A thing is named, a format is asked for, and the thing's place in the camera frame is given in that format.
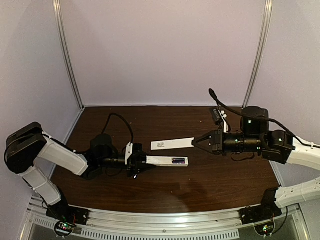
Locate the white remote control body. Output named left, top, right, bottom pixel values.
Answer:
left=146, top=156, right=189, bottom=167

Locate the white remote back cover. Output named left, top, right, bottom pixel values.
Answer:
left=150, top=137, right=195, bottom=151

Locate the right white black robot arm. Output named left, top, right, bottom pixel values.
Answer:
left=192, top=106, right=320, bottom=218

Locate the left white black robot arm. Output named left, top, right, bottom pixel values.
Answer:
left=4, top=122, right=155, bottom=222

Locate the purple battery right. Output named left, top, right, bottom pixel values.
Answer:
left=172, top=160, right=186, bottom=165

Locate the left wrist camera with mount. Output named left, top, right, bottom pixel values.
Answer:
left=124, top=142, right=133, bottom=165

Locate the right black camera cable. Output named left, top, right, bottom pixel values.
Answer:
left=208, top=87, right=313, bottom=151

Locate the black camera cable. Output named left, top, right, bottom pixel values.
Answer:
left=102, top=113, right=134, bottom=146
left=208, top=87, right=313, bottom=151

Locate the left black camera cable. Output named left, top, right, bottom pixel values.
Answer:
left=102, top=113, right=134, bottom=146

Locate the perforated white cable duct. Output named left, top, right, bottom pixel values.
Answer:
left=28, top=217, right=240, bottom=240

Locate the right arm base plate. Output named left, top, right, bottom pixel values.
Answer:
left=238, top=205, right=282, bottom=225

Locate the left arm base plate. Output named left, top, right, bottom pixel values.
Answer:
left=46, top=205, right=90, bottom=226

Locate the aluminium front rail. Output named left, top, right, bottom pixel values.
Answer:
left=24, top=197, right=308, bottom=240

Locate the right aluminium frame post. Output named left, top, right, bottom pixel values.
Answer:
left=242, top=0, right=273, bottom=108

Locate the aluminium frame post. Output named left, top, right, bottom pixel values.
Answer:
left=52, top=0, right=85, bottom=110
left=242, top=0, right=273, bottom=108

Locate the left aluminium frame post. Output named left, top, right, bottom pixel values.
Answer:
left=52, top=0, right=85, bottom=110

